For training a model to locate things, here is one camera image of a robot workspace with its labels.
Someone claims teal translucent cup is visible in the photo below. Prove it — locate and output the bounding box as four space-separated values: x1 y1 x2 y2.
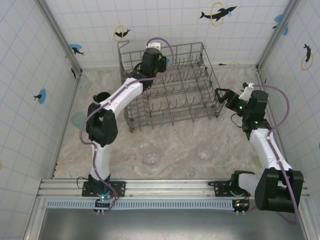
70 111 89 130

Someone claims left electronics board with LED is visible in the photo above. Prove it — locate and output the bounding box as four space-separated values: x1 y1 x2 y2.
93 192 118 216

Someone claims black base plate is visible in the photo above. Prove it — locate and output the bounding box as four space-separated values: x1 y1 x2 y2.
207 180 261 198
81 180 127 198

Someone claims right electronics board with LED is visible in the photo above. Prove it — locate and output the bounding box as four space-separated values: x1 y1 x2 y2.
231 197 251 216

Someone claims aluminium frame post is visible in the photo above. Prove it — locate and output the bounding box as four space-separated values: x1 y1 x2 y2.
34 0 83 76
256 0 304 73

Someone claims electronics board with led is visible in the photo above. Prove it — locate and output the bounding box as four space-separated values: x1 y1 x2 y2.
231 197 251 216
93 192 118 216

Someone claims slotted white cable duct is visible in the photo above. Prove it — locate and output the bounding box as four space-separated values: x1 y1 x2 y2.
46 199 252 210

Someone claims black plastic cup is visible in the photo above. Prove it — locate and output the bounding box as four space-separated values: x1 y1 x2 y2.
93 91 110 104

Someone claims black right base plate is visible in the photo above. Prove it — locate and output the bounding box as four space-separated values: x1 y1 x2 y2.
207 180 261 198

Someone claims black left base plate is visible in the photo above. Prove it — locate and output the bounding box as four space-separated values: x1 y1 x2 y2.
81 180 127 198

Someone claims large dolphin yellow ring sticker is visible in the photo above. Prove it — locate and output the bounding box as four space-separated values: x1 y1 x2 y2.
199 1 238 27

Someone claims grey wire dish rack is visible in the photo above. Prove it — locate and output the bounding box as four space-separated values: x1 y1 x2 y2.
117 41 227 135

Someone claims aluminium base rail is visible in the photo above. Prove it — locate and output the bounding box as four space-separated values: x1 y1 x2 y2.
37 178 311 200

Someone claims clear plastic cup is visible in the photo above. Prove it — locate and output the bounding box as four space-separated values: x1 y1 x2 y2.
195 142 215 161
141 147 161 166

